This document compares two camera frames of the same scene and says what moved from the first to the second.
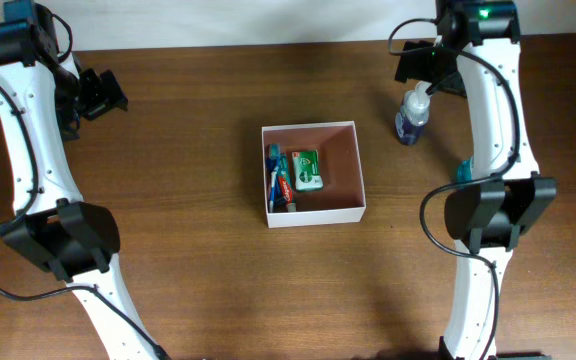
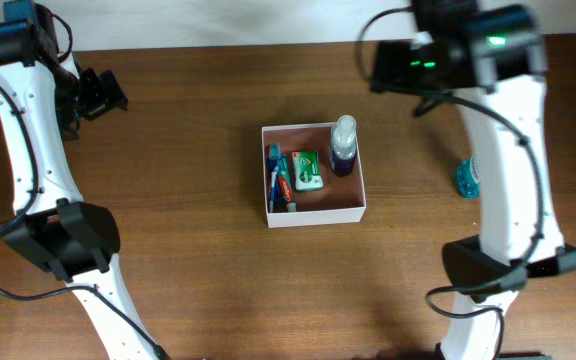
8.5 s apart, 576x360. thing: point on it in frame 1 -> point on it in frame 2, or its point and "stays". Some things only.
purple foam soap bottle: x=413 y=116 -> x=343 y=145
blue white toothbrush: x=275 y=152 stays
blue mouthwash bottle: x=465 y=170 stays
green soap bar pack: x=306 y=169 stays
